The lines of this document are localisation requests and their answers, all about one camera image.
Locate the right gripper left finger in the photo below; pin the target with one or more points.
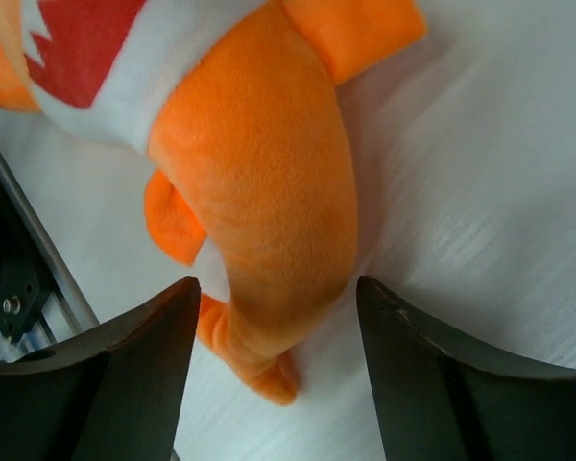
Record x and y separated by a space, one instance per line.
111 393

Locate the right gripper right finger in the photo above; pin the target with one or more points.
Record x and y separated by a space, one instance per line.
441 394

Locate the orange shark plush facing up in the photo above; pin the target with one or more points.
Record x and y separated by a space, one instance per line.
235 104

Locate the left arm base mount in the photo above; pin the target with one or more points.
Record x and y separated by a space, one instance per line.
22 292

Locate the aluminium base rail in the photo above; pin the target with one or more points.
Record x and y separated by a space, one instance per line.
66 312

